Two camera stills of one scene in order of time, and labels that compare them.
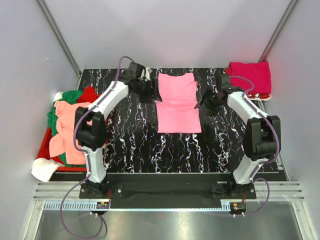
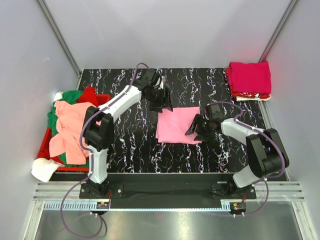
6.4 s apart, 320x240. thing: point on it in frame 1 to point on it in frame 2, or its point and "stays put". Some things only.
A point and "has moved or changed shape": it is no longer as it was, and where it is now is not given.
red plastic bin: (44, 153) stays put
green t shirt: (73, 95) stays put
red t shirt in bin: (88, 95) stays put
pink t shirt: (176, 113) has moved or changed shape
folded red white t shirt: (253, 96) stays put
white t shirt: (43, 169) stays put
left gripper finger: (156, 89) to (168, 99)
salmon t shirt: (63, 144) stays put
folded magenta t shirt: (258, 72) stays put
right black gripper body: (211, 102) to (206, 125)
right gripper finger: (198, 105) to (196, 121)
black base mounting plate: (167, 187) stays put
